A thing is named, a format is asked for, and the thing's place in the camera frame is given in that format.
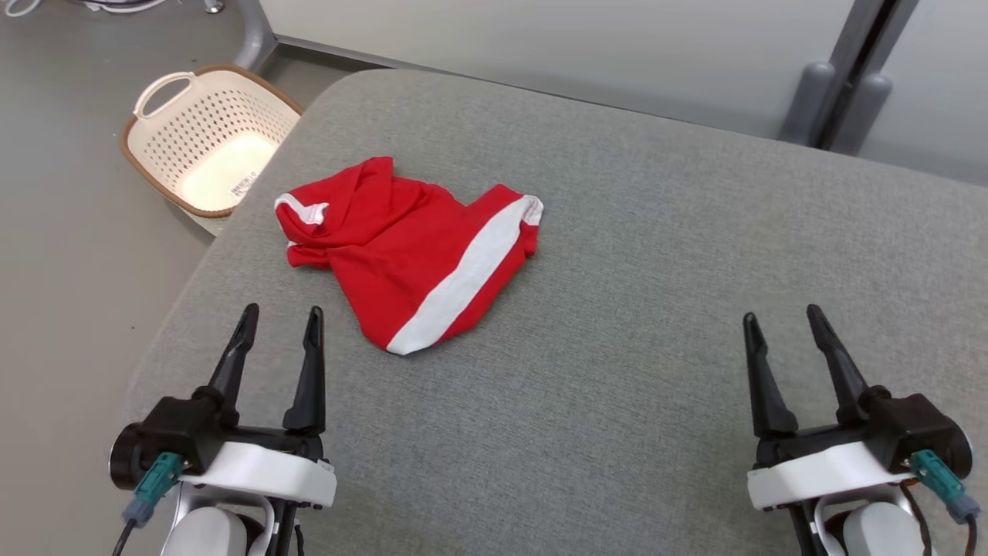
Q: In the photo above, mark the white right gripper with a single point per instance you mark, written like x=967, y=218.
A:
x=818, y=471

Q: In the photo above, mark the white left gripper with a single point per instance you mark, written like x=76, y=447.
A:
x=270, y=471

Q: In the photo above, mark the red shorts with white stripe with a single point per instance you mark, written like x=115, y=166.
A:
x=386, y=247

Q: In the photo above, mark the grey fabric sofa cushion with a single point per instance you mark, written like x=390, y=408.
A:
x=617, y=324

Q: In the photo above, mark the beige perforated laundry basket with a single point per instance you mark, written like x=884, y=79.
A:
x=201, y=116

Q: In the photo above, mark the grey curved metal leg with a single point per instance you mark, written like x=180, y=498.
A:
x=255, y=35

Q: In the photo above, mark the small metal foot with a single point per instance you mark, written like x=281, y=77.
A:
x=214, y=6

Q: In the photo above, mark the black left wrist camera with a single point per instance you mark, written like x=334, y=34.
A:
x=174, y=432

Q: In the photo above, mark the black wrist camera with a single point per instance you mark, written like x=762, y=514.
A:
x=918, y=425
x=174, y=432

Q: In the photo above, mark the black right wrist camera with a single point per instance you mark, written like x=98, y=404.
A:
x=918, y=425

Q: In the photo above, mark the grey cylindrical post foot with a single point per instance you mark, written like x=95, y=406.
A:
x=806, y=104
x=861, y=116

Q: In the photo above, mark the grey partition post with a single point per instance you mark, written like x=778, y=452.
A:
x=868, y=62

